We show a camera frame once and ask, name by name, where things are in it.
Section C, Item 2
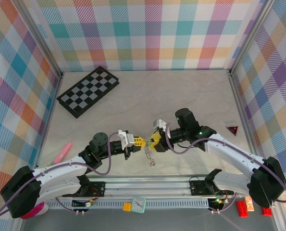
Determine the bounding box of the silver key ring chain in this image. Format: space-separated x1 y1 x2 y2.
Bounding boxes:
144 144 157 167

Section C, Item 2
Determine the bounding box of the pink tube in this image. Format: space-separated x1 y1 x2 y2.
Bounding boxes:
49 141 73 167

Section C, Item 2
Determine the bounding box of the black and grey chessboard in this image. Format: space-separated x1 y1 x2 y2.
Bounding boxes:
56 66 121 119

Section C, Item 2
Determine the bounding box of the mint green alarm clock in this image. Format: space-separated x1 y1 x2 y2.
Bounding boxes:
130 196 147 214

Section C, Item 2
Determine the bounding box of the magenta plastic cup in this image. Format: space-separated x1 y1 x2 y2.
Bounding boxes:
20 202 49 219

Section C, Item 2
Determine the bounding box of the orange wooden block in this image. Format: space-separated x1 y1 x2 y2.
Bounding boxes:
244 196 255 212

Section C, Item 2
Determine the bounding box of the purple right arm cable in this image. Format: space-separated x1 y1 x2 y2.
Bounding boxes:
165 122 286 214

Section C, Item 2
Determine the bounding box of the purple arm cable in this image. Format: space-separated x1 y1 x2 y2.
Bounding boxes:
0 131 121 218
165 122 286 214

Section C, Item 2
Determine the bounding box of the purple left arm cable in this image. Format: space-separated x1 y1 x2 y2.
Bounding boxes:
0 131 121 218

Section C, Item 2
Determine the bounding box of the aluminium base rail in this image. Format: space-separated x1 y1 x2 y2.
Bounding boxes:
15 174 282 199

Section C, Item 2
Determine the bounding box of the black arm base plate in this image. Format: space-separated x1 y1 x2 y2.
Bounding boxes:
189 179 235 197
84 181 107 197

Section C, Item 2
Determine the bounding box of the aluminium side rail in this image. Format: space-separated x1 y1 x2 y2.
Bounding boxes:
31 71 65 180
227 69 264 178

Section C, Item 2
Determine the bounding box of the grey slotted cable duct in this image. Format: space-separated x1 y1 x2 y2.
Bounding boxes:
46 198 211 209

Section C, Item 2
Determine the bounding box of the aluminium corner post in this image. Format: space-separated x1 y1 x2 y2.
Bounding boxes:
14 0 63 78
229 0 277 77

